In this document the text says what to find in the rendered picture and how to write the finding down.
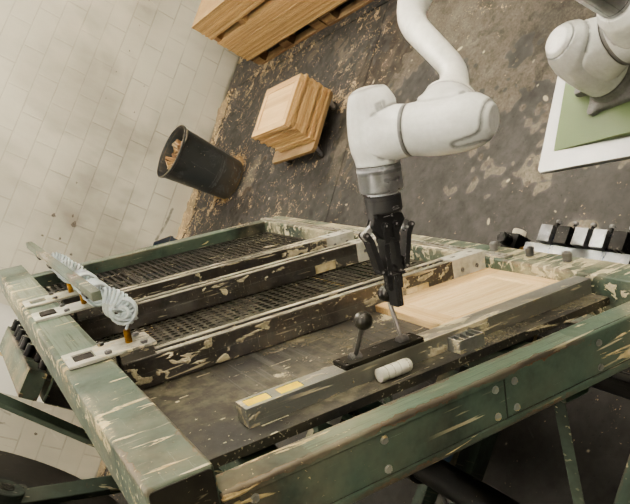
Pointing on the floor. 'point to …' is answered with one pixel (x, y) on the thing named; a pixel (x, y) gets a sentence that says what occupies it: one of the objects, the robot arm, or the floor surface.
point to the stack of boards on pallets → (267, 23)
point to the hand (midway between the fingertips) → (394, 289)
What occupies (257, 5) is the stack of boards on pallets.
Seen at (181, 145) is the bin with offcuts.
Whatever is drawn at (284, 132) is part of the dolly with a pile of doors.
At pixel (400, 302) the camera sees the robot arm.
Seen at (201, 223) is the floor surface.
